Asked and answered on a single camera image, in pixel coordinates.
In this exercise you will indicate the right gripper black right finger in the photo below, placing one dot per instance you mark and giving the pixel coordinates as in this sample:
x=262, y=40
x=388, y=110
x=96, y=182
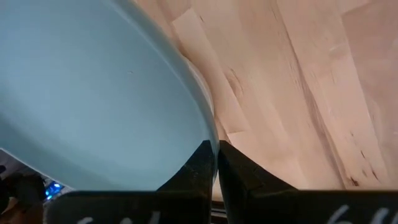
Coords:
x=264, y=205

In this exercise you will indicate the dark object with blue light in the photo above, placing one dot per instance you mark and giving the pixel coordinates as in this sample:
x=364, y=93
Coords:
x=25, y=186

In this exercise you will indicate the light teal plate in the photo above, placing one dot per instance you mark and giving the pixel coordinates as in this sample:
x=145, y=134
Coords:
x=93, y=93

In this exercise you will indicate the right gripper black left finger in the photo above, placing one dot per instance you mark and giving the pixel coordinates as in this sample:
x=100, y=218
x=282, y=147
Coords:
x=186, y=202

